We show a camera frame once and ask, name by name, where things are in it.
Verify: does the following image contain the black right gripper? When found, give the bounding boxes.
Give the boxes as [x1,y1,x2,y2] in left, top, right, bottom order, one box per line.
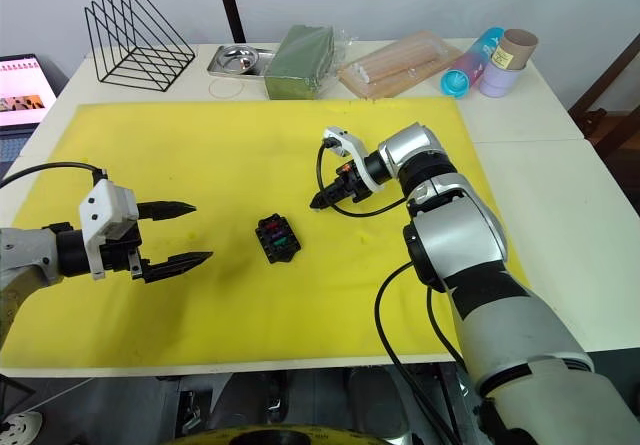
[309,160,373,211]

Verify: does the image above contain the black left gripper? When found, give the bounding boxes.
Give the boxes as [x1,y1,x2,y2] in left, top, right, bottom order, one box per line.
[99,200,216,285]

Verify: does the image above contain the black fuse box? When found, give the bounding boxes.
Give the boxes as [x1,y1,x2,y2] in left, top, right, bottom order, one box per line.
[254,212,305,266]

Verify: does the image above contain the yellow foam mat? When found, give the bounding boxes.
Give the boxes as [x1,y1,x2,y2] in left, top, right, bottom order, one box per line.
[0,98,532,369]

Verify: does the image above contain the green sponge block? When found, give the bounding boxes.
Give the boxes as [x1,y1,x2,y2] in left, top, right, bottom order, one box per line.
[262,24,336,102]

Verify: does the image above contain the crumpled clear plastic wrap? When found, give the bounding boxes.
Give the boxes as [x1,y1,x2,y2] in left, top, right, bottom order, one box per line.
[329,28,359,69]

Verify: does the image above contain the clear package of wooden sticks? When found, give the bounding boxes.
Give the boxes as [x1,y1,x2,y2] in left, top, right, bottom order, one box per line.
[336,29,465,102]

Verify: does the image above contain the stainless steel tray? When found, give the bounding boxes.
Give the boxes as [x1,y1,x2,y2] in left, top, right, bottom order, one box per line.
[206,44,279,81]

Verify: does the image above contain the blue and pink tube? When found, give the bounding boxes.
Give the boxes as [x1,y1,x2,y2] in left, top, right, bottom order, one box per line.
[439,25,506,101]

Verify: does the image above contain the yellow and black round base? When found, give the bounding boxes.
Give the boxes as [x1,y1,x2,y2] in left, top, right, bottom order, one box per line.
[168,422,402,445]

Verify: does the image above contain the dark rounded shape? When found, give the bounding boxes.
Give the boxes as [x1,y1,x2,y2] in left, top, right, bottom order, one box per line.
[346,364,419,440]

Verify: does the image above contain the black vertical pole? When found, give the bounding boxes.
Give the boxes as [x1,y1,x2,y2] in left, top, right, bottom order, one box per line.
[211,0,247,44]

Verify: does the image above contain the white perforated shoe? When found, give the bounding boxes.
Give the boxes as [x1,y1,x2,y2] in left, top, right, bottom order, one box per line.
[0,409,45,445]

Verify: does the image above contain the brown cardboard tube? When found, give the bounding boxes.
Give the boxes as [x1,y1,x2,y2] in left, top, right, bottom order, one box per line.
[487,27,540,72]

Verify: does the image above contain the dark wooden chair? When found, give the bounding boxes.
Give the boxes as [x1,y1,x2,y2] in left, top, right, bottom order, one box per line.
[566,29,640,187]

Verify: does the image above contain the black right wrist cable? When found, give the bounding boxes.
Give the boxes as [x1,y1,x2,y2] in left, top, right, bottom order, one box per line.
[315,141,412,217]

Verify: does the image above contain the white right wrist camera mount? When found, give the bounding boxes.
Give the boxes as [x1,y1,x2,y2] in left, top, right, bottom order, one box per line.
[322,125,389,202]

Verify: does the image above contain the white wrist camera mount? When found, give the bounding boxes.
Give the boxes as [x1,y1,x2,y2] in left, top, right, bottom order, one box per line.
[322,125,389,202]
[78,179,139,281]

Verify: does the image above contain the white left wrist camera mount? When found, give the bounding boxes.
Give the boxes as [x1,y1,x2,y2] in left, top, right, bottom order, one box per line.
[78,179,139,281]

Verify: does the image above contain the black right arm lower cable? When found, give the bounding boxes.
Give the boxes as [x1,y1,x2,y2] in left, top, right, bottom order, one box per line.
[373,258,474,445]

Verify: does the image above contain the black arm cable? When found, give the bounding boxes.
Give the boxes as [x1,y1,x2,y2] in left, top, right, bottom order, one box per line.
[0,162,108,191]
[373,258,474,445]

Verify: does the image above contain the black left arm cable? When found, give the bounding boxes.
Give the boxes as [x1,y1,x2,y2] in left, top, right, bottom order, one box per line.
[0,162,108,191]

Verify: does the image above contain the black wire file rack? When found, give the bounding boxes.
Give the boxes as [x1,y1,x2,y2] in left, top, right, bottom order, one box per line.
[83,0,198,96]

